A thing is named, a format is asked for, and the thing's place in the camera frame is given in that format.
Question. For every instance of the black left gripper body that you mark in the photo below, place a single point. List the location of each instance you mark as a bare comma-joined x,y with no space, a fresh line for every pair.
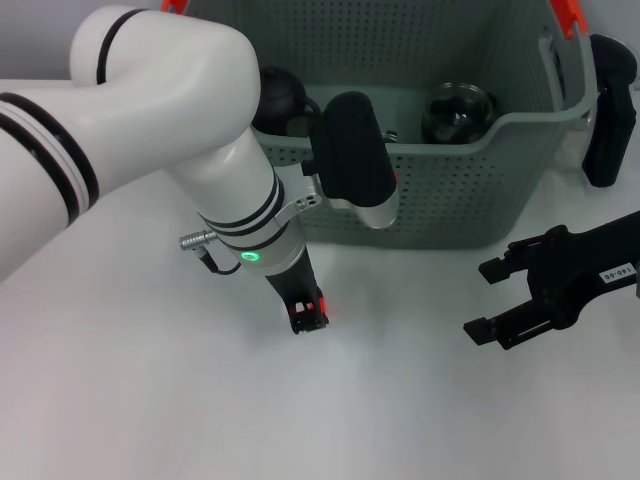
292,280

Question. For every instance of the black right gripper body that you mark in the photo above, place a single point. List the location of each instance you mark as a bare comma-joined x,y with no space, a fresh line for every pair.
580,270

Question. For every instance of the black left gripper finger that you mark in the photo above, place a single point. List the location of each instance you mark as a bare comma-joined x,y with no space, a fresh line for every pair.
307,315

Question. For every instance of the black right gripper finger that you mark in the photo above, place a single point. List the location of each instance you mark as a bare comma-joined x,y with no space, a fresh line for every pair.
520,325
515,260

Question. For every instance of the small red toy brick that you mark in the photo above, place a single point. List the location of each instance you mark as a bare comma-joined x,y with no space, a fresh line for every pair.
323,305

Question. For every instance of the grey-green perforated storage bin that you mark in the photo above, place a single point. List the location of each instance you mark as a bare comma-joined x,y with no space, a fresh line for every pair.
475,200

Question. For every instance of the black curved stand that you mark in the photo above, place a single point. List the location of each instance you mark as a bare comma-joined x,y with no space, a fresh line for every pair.
607,115

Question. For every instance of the black clay teapot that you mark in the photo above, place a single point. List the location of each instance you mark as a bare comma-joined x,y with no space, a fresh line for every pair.
282,95

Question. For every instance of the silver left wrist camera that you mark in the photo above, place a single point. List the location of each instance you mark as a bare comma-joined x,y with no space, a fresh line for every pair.
355,155

